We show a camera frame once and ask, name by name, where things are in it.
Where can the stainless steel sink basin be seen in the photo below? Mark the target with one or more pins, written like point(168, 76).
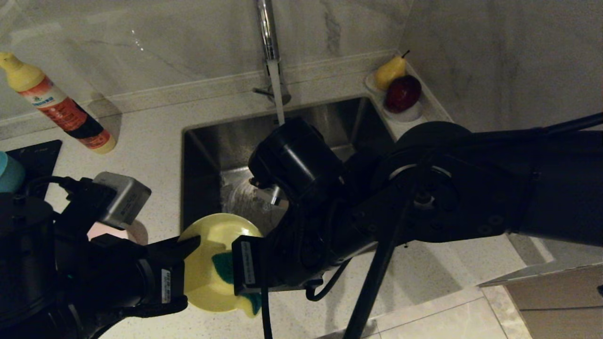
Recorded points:
point(212, 150)

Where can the light wooden cabinet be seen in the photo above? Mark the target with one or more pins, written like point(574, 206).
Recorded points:
point(560, 301)

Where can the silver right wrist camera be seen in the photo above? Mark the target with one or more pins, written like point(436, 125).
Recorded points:
point(275, 195)

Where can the small white fruit dish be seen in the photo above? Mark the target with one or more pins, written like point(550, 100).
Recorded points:
point(410, 117)

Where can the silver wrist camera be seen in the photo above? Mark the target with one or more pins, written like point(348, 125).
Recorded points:
point(275, 195)
point(122, 197)

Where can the blue plastic bowl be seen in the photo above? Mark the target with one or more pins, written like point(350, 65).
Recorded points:
point(9, 172)

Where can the chrome faucet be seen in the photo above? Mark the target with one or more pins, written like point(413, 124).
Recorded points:
point(269, 37)

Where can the yellow green sponge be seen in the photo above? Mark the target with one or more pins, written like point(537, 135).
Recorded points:
point(224, 268)

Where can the orange yellow detergent bottle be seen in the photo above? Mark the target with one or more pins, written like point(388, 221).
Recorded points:
point(61, 108)

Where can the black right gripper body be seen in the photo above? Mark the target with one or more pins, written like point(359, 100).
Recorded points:
point(301, 249)

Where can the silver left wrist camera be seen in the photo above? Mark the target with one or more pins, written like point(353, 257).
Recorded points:
point(122, 197)

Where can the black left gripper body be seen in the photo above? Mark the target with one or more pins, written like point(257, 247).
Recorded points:
point(108, 278)

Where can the black glass cooktop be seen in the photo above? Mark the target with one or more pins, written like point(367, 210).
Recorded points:
point(37, 160)

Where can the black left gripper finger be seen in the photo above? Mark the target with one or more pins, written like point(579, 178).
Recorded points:
point(174, 249)
point(174, 287)

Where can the pink plastic bowl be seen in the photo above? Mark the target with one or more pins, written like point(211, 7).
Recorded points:
point(134, 230)

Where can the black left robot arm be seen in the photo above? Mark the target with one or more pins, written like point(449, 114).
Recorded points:
point(23, 263)

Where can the yellow pear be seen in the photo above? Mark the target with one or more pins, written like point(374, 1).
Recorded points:
point(388, 73)

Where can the dark red apple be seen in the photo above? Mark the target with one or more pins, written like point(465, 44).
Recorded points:
point(403, 94)

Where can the yellow plastic bowl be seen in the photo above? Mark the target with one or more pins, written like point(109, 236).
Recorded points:
point(207, 235)

